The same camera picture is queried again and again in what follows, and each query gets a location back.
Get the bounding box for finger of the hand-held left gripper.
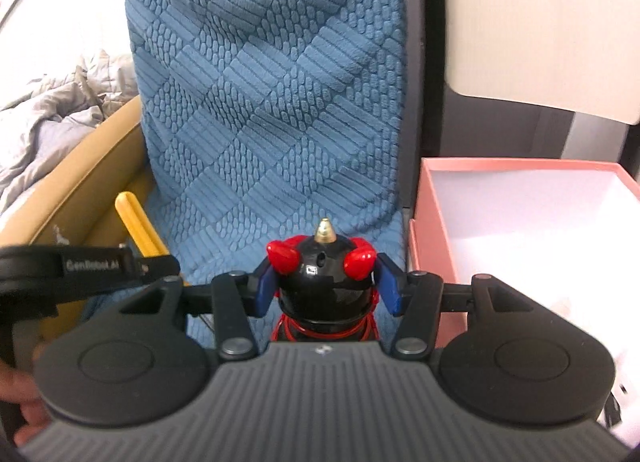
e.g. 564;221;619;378
132;255;181;289

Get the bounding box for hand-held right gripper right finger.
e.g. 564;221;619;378
372;252;532;361

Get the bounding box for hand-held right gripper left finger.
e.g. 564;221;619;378
117;262;281;361

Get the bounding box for yellow handled screwdriver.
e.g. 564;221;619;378
114;191;190;289

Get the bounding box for red and black toy robot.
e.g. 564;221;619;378
265;217;382;343

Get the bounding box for pink cardboard box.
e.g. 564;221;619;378
408;157;640;448

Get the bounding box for person's left hand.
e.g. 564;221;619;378
0;359;52;461

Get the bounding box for grey quilt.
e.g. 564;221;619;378
0;48;142;217

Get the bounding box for blue textured blanket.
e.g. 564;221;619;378
120;0;422;343

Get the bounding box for cream cabinet panel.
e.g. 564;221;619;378
442;0;640;125

